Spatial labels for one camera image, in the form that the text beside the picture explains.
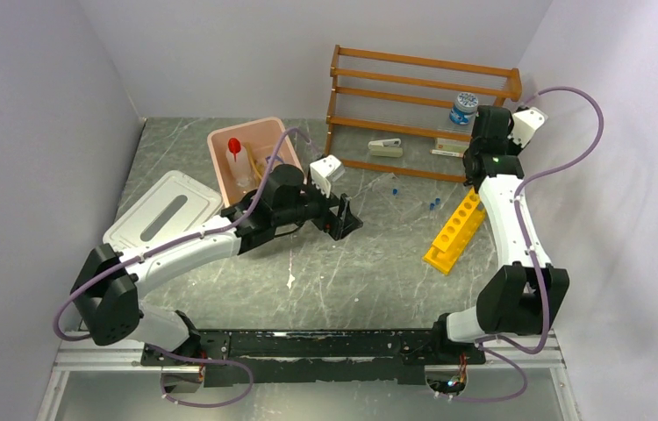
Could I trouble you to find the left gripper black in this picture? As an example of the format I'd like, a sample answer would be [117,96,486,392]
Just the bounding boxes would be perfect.
[275,175,362,240]

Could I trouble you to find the blue safety glasses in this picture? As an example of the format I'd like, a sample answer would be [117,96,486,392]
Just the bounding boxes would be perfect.
[264,155,284,168]

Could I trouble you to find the amber rubber tubing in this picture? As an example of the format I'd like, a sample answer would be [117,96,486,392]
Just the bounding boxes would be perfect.
[245,144,266,184]

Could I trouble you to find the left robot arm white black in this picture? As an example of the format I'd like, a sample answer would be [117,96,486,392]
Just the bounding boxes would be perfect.
[70,155,362,365]

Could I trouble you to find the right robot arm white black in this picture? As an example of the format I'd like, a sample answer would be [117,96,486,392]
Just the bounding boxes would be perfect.
[424,105,569,363]

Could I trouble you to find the small blue caps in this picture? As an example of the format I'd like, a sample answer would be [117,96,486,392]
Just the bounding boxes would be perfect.
[391,186,441,213]

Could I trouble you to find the white stapler on shelf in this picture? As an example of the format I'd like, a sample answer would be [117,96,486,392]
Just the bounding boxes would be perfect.
[368,138,404,158]

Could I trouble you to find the yellow test tube rack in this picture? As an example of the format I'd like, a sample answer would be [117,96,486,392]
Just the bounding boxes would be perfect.
[423,188,486,275]

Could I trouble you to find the pink plastic bin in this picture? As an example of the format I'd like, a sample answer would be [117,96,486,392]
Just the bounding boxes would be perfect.
[207,118,285,207]

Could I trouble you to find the red cap wash bottle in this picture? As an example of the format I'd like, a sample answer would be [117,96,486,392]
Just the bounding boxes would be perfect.
[226,138,253,189]

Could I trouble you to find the wooden shelf rack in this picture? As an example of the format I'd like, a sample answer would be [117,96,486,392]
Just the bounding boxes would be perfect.
[325,45,523,154]

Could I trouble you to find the blue white jar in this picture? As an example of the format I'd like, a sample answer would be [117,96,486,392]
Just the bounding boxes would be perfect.
[449,92,479,125]

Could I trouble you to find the white bin lid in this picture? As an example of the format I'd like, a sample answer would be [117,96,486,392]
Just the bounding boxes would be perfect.
[103,170,224,250]

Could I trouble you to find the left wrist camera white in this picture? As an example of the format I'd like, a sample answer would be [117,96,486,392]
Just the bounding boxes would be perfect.
[309,154,345,198]

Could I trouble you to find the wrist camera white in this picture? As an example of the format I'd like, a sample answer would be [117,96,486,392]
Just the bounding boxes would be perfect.
[510,106,548,149]
[309,154,345,198]

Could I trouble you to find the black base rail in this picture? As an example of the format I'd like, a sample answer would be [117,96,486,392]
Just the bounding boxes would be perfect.
[140,328,487,389]

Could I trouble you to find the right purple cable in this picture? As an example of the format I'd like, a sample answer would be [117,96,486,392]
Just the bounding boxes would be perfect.
[451,85,605,405]

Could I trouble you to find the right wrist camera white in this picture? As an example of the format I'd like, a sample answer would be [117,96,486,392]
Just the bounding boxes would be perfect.
[510,106,548,149]

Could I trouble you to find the aluminium frame rail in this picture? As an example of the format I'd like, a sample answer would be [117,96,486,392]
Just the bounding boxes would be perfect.
[39,336,579,420]

